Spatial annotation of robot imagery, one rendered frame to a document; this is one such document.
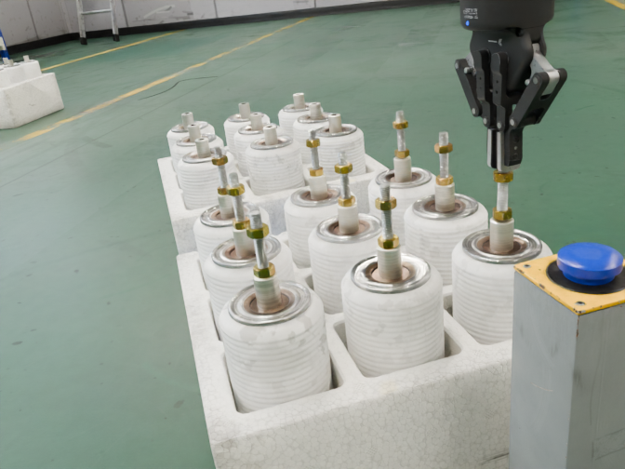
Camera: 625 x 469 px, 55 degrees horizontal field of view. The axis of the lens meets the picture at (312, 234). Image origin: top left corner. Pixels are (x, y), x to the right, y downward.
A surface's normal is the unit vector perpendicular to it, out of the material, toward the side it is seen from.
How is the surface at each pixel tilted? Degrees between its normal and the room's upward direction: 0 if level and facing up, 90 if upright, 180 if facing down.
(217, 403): 0
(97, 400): 0
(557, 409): 90
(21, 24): 90
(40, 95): 90
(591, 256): 0
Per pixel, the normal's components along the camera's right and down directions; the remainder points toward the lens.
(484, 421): 0.28, 0.36
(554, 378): -0.95, 0.22
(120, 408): -0.11, -0.90
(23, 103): 0.97, -0.02
